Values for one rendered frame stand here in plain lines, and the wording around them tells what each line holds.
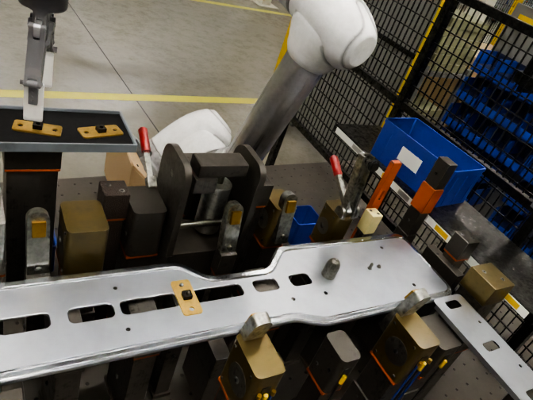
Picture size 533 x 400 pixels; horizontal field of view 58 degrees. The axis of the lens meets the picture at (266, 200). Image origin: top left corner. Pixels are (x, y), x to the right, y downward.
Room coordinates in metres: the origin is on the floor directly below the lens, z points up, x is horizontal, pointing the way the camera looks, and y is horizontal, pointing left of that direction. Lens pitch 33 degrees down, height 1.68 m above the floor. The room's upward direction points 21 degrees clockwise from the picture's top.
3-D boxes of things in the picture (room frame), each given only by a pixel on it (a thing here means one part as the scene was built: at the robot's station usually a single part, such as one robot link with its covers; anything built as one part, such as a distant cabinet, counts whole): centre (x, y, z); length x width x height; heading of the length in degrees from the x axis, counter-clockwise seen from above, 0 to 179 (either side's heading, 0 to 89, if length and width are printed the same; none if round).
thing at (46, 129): (0.76, 0.45, 1.17); 0.08 x 0.04 x 0.01; 115
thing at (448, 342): (0.82, -0.47, 0.84); 0.12 x 0.07 x 0.28; 39
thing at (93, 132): (0.83, 0.36, 1.17); 0.08 x 0.04 x 0.01; 142
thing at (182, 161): (0.87, 0.13, 0.95); 0.18 x 0.13 x 0.49; 129
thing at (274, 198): (0.98, -0.02, 0.88); 0.11 x 0.07 x 0.37; 39
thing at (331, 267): (0.86, -0.19, 1.02); 0.03 x 0.03 x 0.07
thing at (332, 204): (1.07, -0.17, 0.87); 0.10 x 0.07 x 0.35; 39
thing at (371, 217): (1.08, -0.27, 0.88); 0.04 x 0.04 x 0.37; 39
